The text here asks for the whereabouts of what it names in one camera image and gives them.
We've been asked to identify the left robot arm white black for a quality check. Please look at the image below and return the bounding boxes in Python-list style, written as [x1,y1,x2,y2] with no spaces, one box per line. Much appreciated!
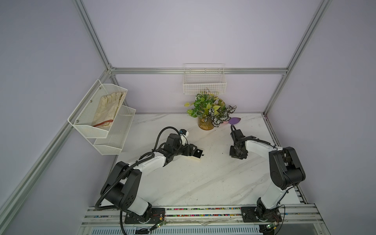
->
[95,126,203,221]

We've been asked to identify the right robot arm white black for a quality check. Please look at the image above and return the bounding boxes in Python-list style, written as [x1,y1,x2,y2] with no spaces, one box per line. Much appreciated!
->
[230,125,306,220]

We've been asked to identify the purple egg-shaped sponge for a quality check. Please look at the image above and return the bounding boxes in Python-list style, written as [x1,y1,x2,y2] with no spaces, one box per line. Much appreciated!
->
[228,117,241,125]

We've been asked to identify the potted green plant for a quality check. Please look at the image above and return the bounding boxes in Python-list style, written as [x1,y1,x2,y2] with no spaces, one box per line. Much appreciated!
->
[184,94,237,131]

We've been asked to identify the cream work gloves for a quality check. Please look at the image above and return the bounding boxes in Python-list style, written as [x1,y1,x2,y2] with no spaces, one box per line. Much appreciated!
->
[92,92,126,130]

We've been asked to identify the white mesh two-tier shelf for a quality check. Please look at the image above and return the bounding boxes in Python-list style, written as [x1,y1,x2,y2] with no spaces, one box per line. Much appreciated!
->
[68,80,136,155]

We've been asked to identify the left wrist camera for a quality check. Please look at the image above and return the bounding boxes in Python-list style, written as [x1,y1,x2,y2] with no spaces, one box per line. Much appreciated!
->
[179,129,189,146]

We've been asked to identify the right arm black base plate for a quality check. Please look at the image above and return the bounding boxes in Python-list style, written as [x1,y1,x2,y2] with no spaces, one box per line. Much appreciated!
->
[240,206,282,223]

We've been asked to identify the white wire wall basket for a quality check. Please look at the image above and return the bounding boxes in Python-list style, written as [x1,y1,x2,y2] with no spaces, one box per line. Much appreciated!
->
[183,63,227,95]

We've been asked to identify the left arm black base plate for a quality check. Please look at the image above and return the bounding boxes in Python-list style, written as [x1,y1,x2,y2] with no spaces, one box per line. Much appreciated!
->
[124,207,165,224]

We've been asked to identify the aluminium front rail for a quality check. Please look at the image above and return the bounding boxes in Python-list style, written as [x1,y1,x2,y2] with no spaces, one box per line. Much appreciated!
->
[81,204,324,227]

